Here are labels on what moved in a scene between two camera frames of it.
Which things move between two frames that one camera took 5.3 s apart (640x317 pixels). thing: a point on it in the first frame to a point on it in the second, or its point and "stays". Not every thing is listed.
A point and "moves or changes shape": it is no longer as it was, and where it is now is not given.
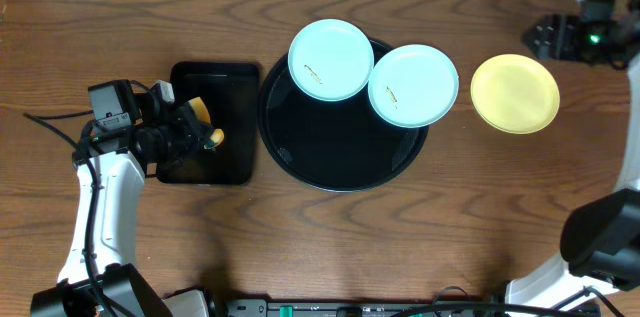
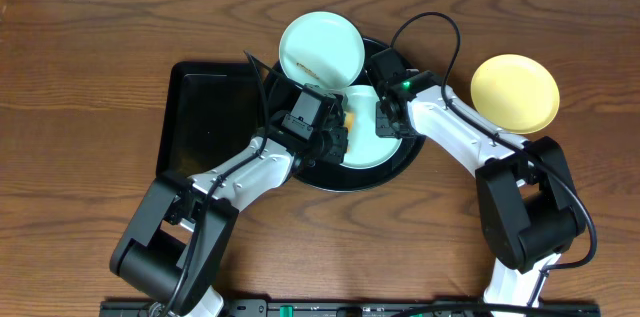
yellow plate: (515, 93) stays
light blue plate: (412, 86) moves or changes shape
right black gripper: (558, 31) to (383, 130)
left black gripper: (185, 128) to (338, 142)
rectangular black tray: (231, 92) stays
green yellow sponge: (200, 109) to (349, 120)
